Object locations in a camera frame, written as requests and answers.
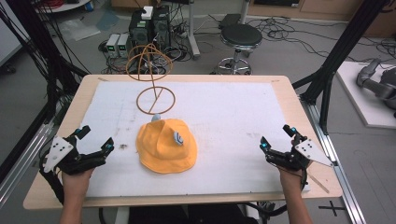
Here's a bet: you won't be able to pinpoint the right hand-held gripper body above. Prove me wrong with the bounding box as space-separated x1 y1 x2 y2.
264 136 334 173

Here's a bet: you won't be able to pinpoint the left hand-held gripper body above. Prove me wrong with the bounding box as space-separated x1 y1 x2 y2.
39 133 107 176

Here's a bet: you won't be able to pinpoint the yellow bucket hat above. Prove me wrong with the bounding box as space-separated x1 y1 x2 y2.
135 118 199 175

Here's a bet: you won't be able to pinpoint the brown cable loop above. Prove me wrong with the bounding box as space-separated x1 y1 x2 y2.
125 43 177 116

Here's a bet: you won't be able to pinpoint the person's left hand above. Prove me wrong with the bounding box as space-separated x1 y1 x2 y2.
61 167 95 201

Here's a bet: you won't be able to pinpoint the person's right hand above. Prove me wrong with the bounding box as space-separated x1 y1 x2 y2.
277 164 308 198

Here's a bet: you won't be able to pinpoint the thin wooden stick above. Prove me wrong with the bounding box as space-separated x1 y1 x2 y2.
306 172 331 194

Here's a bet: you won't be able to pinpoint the white foam mat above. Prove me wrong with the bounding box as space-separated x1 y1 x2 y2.
79 79 312 199

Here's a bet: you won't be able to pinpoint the white platform board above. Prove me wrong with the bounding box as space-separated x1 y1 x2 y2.
335 60 396 130

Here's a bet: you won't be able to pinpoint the grey power supply unit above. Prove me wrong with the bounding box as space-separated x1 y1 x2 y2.
105 33 121 59
117 33 131 59

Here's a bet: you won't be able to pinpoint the grey robot part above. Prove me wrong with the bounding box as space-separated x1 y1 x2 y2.
356 58 396 110

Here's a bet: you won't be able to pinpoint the person's dark clothed legs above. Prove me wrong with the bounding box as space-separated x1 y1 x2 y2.
128 203 260 224

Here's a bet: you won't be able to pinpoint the black round stool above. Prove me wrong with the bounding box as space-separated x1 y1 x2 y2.
216 23 264 76

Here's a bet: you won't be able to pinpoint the black computer tower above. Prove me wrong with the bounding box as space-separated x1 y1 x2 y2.
151 5 172 52
128 10 154 52

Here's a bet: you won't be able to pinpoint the white cabinet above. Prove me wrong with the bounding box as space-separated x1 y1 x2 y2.
0 0 25 67

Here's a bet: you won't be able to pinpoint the white round table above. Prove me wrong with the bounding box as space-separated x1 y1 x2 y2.
35 0 92 14

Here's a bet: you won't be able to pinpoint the black flat box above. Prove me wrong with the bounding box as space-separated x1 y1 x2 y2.
218 12 243 31

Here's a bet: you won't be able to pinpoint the white box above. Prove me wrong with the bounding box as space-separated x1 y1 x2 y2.
140 6 154 21

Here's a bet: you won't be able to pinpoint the aluminium rail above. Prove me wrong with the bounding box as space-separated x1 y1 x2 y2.
299 95 368 224
0 123 56 208

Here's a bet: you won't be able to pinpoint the black metal frame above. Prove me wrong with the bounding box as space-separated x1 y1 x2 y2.
0 0 90 185
291 0 390 135

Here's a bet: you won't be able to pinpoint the black floor cables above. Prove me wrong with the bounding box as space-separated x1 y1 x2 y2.
244 16 396 64

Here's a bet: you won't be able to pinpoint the white metal post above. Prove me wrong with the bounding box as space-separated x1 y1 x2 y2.
185 0 202 61

